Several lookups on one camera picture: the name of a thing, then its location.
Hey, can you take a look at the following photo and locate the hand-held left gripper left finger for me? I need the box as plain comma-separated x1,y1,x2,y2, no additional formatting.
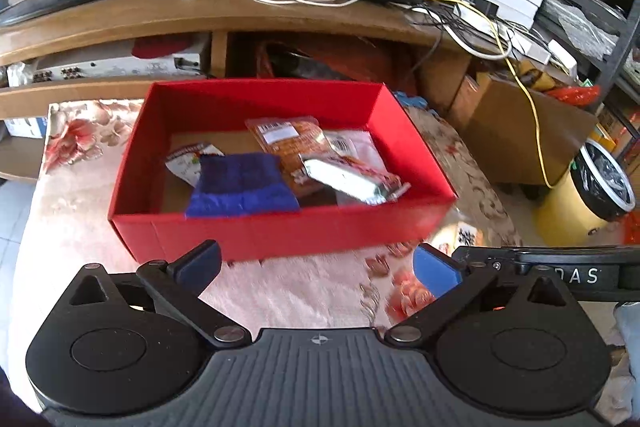
70,240,253,349

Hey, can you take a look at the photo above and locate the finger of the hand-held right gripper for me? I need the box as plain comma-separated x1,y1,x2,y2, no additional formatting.
452,247,523,266

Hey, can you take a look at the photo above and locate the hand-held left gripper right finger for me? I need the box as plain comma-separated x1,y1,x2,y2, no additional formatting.
384,243,576,349

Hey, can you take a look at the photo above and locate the steamed cake packet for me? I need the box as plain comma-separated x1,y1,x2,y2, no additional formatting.
431,219,487,260

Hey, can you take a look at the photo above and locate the blue snack packet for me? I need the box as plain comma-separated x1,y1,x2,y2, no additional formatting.
185,153,301,219

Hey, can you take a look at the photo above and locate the white red print snack packet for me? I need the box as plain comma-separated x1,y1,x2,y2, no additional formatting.
165,143,226,188

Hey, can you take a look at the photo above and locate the red cardboard box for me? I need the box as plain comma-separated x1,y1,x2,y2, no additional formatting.
107,79,460,263

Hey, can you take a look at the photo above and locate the silver snack packet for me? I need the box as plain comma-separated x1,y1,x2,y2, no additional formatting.
299,154,412,206

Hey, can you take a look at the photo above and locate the white green snack packet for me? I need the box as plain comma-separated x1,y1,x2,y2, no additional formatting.
325,130,386,172

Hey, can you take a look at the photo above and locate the orange brown snack packet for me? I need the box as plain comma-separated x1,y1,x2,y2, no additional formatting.
245,117,333,198

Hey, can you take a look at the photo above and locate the yellow trash bin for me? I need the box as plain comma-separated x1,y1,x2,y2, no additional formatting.
532,139,638,248

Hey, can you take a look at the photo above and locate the black bin liner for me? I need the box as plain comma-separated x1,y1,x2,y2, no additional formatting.
570,139,638,223

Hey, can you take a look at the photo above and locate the floral cloth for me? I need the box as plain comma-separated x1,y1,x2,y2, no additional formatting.
15,99,526,333

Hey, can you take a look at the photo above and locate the brown cardboard box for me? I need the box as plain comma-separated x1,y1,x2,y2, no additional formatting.
445,72,598,188

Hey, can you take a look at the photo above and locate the crumpled red plastic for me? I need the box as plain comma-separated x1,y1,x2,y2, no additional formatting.
547,86,601,108

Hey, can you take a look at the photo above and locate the white power strip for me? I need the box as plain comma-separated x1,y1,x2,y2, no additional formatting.
452,4,578,78

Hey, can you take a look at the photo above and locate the silver amplifier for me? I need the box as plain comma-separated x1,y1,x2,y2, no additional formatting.
32,34,211,82

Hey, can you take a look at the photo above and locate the red round object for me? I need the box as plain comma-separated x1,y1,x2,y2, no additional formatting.
131,34,196,60

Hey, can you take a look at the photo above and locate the small white box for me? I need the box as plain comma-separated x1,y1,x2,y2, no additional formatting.
5,117,48,140

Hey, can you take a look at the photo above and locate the clear plastic packaging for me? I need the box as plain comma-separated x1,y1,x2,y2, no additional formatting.
545,0,621,62

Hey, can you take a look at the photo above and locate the black power adapter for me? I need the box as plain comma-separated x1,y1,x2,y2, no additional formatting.
462,0,501,15

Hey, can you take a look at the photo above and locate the wooden tv cabinet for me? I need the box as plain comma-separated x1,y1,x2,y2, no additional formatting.
0,0,501,182

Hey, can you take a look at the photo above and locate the white plastic bag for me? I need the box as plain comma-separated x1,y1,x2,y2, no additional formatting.
7,62,36,88

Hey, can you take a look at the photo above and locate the yellow cable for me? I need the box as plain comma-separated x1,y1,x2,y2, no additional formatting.
332,0,556,188

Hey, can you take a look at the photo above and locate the thick white cable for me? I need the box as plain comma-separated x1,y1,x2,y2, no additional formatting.
450,22,513,60

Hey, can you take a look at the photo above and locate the black cable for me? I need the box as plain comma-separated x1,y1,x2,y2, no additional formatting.
415,0,506,58

